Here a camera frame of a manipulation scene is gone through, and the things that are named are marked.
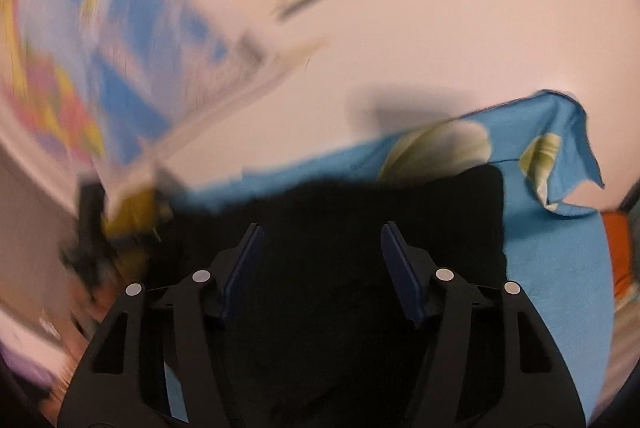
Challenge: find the colourful wall poster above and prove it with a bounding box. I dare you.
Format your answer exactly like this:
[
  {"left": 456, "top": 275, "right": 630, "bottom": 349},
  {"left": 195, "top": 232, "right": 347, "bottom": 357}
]
[{"left": 0, "top": 0, "right": 266, "bottom": 171}]

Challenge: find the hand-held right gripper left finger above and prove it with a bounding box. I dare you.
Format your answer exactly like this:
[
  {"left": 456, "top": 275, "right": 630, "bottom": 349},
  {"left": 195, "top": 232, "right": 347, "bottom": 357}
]
[{"left": 56, "top": 223, "right": 266, "bottom": 428}]

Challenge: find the yellow cloth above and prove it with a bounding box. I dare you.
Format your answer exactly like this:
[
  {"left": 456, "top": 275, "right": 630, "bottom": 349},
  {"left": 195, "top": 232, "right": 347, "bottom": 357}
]
[{"left": 102, "top": 188, "right": 170, "bottom": 280}]

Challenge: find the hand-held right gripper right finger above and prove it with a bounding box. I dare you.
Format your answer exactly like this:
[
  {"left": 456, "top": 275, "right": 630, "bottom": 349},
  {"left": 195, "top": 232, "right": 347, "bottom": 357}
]
[{"left": 381, "top": 220, "right": 586, "bottom": 428}]

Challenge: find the black garment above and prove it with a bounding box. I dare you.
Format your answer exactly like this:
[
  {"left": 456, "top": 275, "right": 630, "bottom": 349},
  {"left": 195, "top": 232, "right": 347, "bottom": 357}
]
[{"left": 165, "top": 164, "right": 508, "bottom": 428}]

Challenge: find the orange folded cloth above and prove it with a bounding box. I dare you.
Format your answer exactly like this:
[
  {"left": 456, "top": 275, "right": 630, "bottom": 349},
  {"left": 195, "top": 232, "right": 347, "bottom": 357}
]
[{"left": 600, "top": 210, "right": 633, "bottom": 301}]

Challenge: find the blue floral bed sheet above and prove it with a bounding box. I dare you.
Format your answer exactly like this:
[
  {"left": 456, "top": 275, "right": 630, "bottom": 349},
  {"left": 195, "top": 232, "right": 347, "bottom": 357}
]
[{"left": 165, "top": 90, "right": 617, "bottom": 428}]

